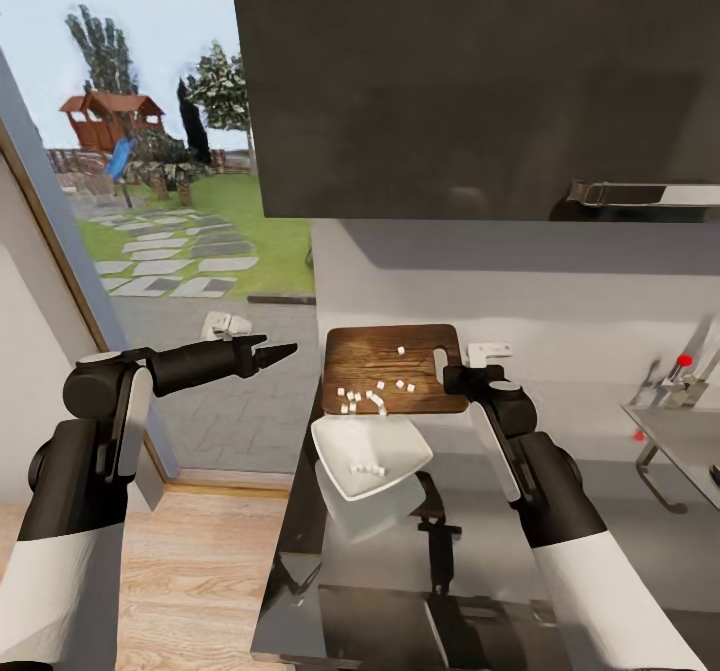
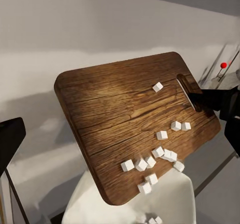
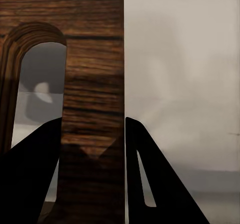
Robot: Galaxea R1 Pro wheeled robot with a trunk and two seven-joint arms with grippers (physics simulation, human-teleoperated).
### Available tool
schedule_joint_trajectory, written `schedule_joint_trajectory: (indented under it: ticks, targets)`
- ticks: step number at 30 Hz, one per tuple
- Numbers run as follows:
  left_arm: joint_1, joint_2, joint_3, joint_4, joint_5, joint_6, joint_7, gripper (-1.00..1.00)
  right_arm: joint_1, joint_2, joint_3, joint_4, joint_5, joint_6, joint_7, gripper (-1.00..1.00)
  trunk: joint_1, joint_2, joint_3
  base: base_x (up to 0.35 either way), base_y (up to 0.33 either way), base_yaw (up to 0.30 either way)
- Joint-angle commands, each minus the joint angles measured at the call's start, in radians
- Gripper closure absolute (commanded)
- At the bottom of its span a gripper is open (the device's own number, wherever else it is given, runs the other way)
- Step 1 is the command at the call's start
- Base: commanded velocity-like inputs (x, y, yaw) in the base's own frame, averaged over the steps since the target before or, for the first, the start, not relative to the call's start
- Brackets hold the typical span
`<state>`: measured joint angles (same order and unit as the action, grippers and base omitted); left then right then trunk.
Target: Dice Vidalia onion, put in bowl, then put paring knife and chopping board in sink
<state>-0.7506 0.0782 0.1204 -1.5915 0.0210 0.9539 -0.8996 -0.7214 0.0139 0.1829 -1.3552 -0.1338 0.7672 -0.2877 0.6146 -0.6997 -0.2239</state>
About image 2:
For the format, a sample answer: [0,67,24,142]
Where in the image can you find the cutting board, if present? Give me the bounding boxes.
[54,51,222,206]

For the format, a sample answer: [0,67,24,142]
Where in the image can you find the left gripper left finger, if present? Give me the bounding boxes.
[0,117,27,177]

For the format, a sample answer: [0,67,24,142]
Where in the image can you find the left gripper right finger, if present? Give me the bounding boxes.
[224,117,240,156]

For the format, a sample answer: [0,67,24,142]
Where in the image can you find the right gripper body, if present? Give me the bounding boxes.
[219,86,240,121]

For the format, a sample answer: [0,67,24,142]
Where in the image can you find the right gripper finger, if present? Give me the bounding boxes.
[188,93,222,112]
[202,89,228,97]

